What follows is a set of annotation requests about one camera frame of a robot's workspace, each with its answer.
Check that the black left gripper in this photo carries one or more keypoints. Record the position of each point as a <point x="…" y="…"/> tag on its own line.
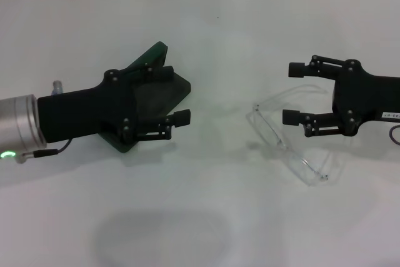
<point x="87" y="107"/>

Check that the clear white glasses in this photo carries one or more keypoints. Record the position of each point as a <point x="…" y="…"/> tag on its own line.
<point x="281" y="143"/>

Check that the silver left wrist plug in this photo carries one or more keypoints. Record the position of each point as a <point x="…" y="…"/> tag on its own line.
<point x="57" y="87"/>

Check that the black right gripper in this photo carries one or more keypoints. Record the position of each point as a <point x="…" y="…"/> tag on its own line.
<point x="365" y="98"/>

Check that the green glasses case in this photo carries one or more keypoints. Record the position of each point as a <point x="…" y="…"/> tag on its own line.
<point x="179" y="88"/>

